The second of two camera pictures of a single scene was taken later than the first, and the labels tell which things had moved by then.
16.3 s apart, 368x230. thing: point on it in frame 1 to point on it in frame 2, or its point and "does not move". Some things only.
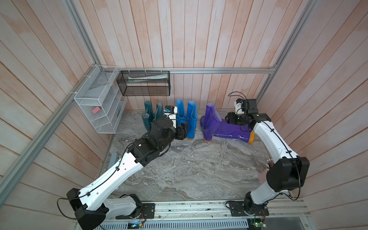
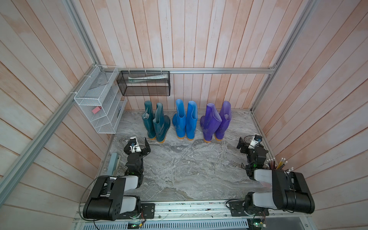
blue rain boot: x=181 y=117 does not move
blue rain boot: x=192 y=119 does not move
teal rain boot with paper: x=147 y=115 does not move
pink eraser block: x=96 y=109 does not move
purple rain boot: x=243 y=132 to x=225 y=114
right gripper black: x=230 y=117 to x=241 y=144
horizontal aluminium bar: x=209 y=70 does not move
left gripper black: x=182 y=131 to x=144 y=151
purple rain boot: x=210 y=123 does not move
